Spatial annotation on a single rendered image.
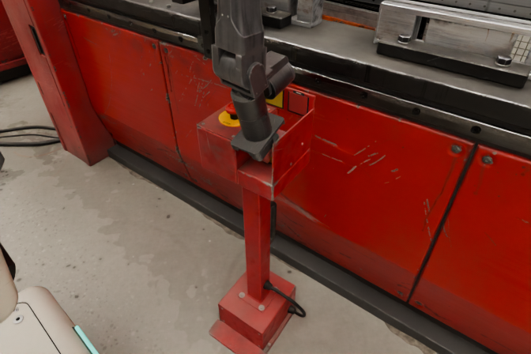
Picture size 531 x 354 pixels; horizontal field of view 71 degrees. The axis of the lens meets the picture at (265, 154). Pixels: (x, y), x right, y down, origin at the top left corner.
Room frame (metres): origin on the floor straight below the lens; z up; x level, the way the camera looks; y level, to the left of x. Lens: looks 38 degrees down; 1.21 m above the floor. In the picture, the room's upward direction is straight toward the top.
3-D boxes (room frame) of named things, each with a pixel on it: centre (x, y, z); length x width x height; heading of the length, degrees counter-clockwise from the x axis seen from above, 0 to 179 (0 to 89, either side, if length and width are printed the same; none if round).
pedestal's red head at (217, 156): (0.67, 0.02, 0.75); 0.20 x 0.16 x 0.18; 56
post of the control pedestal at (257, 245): (0.67, 0.02, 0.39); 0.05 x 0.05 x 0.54; 56
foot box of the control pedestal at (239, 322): (0.65, 0.04, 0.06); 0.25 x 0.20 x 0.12; 146
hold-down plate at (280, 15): (1.08, 0.07, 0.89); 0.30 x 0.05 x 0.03; 54
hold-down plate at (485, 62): (0.75, -0.39, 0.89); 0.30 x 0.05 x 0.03; 54
